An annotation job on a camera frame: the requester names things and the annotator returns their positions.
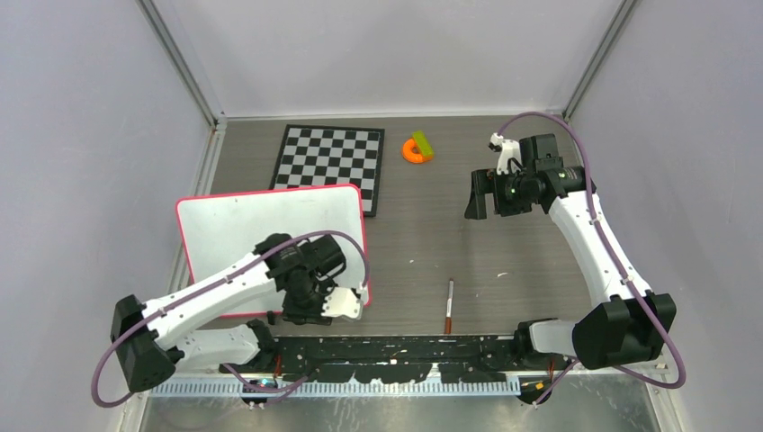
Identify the black white checkerboard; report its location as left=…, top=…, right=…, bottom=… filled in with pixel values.
left=269, top=124, right=385, bottom=217

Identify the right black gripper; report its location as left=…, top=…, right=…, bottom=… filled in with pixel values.
left=465, top=166, right=538, bottom=220

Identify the orange ring toy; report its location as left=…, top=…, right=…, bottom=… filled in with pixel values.
left=401, top=138, right=433, bottom=164

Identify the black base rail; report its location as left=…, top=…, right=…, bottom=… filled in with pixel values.
left=218, top=333, right=573, bottom=385

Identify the pink framed whiteboard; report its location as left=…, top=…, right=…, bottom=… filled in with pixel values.
left=175, top=184, right=370, bottom=307

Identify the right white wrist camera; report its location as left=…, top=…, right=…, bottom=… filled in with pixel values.
left=489, top=133, right=523, bottom=176

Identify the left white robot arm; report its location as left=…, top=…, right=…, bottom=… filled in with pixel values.
left=91, top=230, right=368, bottom=394

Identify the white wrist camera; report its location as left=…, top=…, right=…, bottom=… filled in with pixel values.
left=321, top=287, right=364, bottom=320
left=489, top=133, right=523, bottom=176

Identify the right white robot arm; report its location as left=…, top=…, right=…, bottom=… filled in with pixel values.
left=464, top=133, right=677, bottom=370

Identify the green block toy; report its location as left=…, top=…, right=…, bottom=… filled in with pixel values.
left=412, top=130, right=435, bottom=160

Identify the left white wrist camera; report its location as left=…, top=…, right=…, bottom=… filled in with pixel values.
left=321, top=287, right=364, bottom=320

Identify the white slotted cable duct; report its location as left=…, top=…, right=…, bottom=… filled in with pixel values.
left=150, top=377, right=521, bottom=398

